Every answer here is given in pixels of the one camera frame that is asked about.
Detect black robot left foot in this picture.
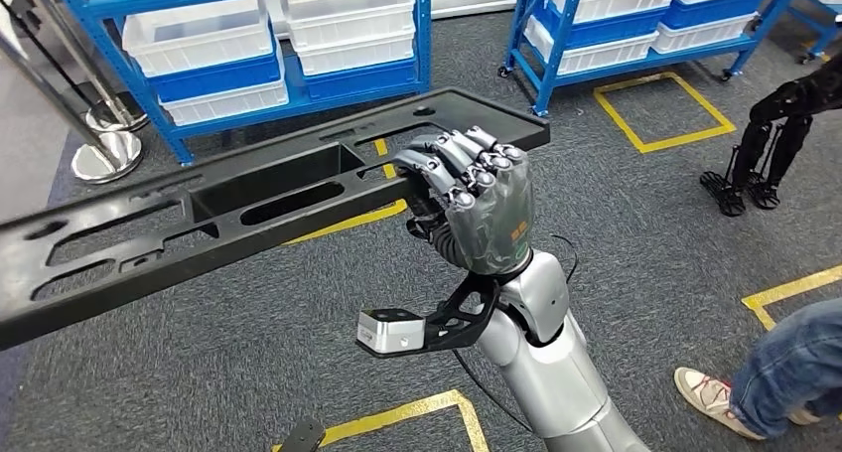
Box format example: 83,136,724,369
276,417,329,452

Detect black camera bracket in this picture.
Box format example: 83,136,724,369
357,271,504,360

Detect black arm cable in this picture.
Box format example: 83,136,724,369
450,234,580,437

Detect black humanoid robot legs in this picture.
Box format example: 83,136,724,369
699,51,842,219

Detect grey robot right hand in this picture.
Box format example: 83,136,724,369
392,126,535,277

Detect person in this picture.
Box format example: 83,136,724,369
673,297,842,442

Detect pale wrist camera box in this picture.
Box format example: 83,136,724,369
355,308,428,357

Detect yellow floor tape square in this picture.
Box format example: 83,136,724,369
271,389,491,452
282,138,410,246
742,264,842,332

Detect long black plastic part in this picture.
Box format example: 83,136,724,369
0,86,551,352

